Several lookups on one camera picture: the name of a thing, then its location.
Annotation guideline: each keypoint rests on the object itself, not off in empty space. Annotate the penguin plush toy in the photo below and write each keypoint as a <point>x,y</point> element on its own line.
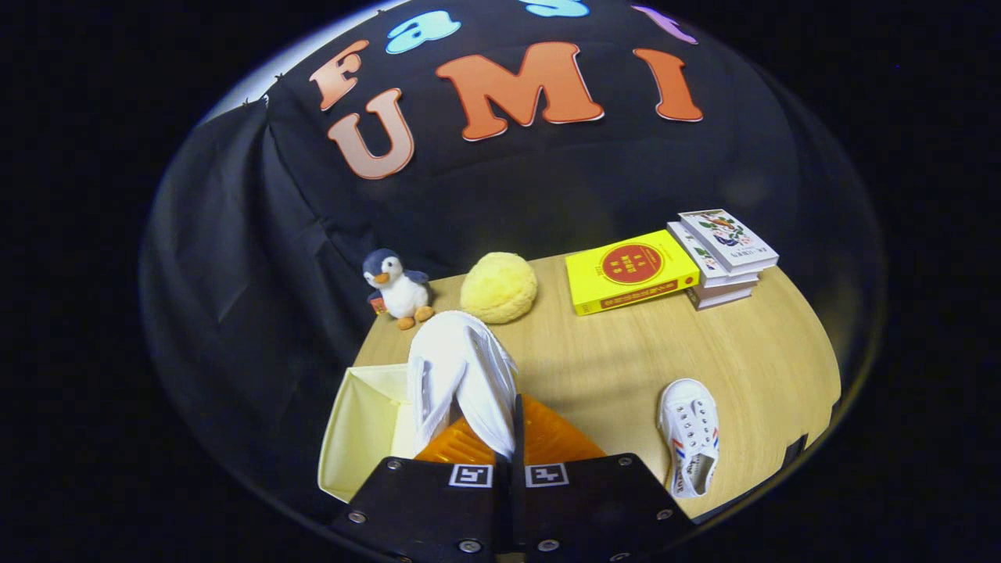
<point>400,289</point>

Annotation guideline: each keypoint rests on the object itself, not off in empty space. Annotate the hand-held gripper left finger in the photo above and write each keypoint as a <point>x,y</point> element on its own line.
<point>426,500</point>

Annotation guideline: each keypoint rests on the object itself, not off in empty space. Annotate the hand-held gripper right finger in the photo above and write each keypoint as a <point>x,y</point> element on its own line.
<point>594,500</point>

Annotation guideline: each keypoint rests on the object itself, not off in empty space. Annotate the white canvas shoe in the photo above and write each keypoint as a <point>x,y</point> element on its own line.
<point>690,438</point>
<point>465,367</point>

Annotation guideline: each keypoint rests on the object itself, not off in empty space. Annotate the beige fabric storage box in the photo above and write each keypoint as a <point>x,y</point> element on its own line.
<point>364,430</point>

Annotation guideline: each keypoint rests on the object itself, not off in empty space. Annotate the illustrated cover white book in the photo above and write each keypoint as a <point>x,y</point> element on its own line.
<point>727,234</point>

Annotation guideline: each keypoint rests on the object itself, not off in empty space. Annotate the yellow round plush ball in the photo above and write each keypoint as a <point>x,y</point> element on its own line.
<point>499,287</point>

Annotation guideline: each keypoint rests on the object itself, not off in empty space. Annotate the white book green print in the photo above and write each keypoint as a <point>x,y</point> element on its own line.
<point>696,254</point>

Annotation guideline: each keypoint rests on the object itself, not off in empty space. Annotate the yellow book red circle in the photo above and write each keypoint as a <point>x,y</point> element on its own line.
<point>629,270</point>

